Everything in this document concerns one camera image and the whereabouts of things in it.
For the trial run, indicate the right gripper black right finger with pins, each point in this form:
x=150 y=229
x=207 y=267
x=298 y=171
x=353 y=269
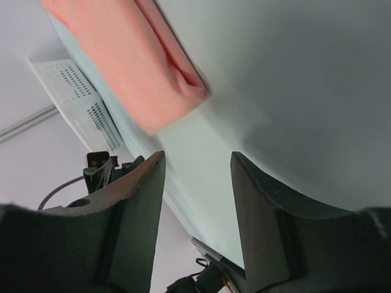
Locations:
x=293 y=243

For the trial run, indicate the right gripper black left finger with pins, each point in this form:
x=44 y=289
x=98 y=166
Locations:
x=104 y=242

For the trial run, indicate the salmon pink t shirt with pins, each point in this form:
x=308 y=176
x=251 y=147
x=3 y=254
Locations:
x=138 y=55

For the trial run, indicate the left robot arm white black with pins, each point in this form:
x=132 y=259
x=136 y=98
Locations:
x=103 y=169

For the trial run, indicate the white plastic basket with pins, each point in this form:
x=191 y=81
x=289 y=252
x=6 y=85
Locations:
x=79 y=104

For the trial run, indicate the left corner aluminium post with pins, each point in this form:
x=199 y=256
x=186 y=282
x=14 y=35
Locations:
x=28 y=122

